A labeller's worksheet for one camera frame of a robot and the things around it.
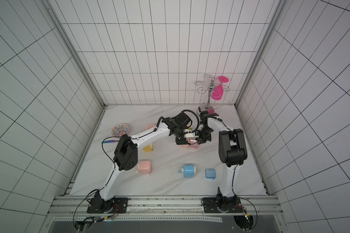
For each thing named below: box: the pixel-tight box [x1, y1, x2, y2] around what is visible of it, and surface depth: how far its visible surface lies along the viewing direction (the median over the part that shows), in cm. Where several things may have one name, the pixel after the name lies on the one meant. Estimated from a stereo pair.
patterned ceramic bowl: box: [111, 123, 130, 138], surface depth 102 cm
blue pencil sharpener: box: [177, 164, 197, 179], surface depth 79 cm
